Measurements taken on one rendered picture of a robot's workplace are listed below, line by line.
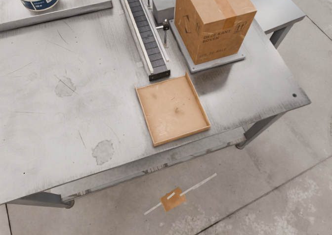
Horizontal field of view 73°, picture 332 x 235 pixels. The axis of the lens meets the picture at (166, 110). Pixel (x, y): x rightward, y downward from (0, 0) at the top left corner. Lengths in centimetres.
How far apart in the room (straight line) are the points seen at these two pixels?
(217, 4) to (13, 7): 110
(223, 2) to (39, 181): 104
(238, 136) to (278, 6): 88
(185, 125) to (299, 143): 133
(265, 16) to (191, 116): 79
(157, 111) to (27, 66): 70
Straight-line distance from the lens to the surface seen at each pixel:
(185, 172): 181
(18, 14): 153
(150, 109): 104
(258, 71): 125
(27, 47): 142
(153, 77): 110
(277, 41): 174
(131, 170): 159
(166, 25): 115
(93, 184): 162
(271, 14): 156
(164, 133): 99
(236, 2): 108
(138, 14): 134
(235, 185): 187
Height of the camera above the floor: 177
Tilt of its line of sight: 65 degrees down
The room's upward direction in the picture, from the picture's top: 3 degrees clockwise
